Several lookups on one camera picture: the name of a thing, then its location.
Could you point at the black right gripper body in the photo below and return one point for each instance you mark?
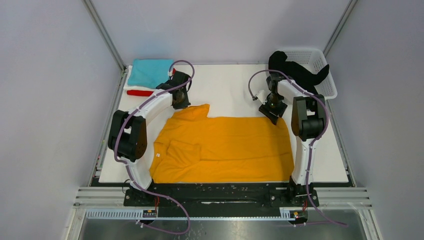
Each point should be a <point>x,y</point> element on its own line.
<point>275,105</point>

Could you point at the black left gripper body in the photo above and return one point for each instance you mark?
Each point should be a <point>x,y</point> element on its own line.
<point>184,101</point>

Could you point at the yellow t-shirt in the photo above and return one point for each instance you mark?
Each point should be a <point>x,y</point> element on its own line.
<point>195,148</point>

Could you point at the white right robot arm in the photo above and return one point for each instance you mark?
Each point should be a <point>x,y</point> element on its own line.
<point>309,121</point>

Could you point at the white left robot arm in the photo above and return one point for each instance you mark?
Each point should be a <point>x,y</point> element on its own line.
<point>128,133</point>

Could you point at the folded turquoise t-shirt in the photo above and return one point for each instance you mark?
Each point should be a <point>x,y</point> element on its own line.
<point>154,63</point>

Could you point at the black t-shirt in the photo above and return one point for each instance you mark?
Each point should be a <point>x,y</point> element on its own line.
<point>303,77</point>

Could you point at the folded red t-shirt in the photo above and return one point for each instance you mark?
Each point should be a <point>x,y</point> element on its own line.
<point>143,93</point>

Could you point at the folded white t-shirt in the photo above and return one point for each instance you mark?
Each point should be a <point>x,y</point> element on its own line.
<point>127,86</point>

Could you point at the white plastic laundry basket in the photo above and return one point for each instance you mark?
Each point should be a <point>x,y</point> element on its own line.
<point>313,60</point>

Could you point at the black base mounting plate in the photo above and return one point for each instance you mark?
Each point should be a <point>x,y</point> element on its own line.
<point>268,194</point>

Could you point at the aluminium frame rail right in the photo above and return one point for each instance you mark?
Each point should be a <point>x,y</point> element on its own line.
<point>339,26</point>

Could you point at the aluminium frame rail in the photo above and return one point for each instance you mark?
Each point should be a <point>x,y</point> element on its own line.
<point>339,26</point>
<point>105,173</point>

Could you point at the aluminium frame rail left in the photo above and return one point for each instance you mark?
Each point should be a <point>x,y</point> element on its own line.
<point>105,173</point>

